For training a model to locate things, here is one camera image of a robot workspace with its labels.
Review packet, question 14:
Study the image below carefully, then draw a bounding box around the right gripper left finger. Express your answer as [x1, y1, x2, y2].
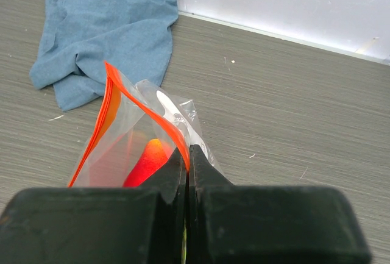
[1, 151, 186, 263]

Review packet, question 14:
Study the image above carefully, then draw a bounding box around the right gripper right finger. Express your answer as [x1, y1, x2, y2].
[186, 145, 372, 263]

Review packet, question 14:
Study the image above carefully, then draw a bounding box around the red yellow mango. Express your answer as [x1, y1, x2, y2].
[122, 138, 168, 188]

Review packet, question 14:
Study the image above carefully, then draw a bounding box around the clear orange zip bag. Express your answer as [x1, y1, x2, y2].
[68, 62, 222, 187]

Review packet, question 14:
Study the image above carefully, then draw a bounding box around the blue cloth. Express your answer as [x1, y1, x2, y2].
[30, 0, 178, 111]

